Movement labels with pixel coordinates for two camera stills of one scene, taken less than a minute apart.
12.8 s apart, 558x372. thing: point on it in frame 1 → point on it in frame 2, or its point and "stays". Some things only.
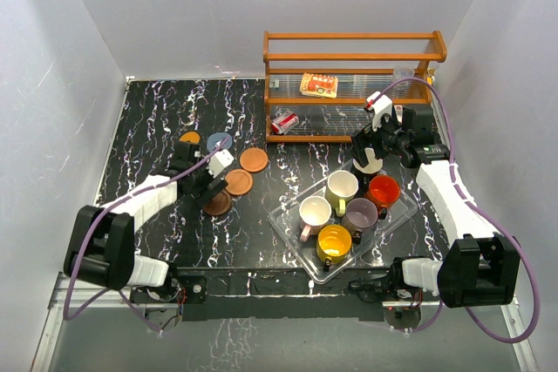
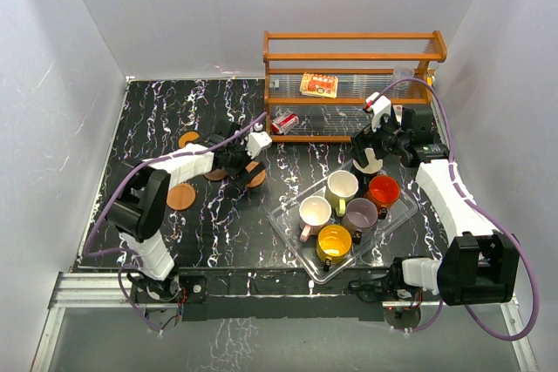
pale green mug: x=341 y=186 stays
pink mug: x=314 y=213 stays
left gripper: x=201 y=193 → x=241 y=179
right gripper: x=364 y=139 stays
